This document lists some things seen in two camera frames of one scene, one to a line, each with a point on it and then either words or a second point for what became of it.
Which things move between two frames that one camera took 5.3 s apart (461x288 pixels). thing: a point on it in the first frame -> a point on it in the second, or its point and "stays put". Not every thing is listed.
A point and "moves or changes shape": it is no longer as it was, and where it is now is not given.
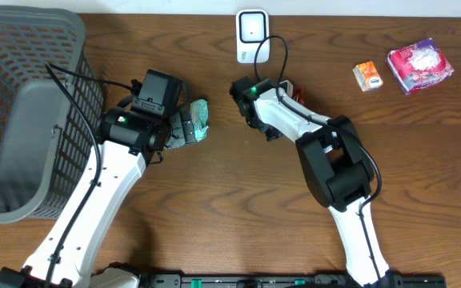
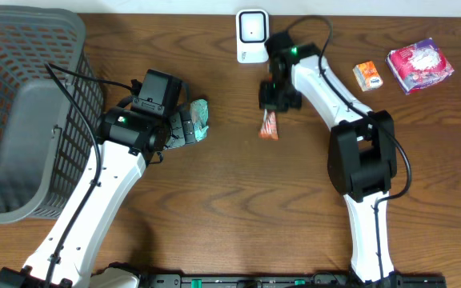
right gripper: x=270 y=134 -> x=266 y=101
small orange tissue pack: x=367 y=76 stays put
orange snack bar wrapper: x=299 y=95 moves or changes shape
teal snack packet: x=199 y=111 stays put
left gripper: x=181 y=129 stays put
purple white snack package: x=418 y=66 stays put
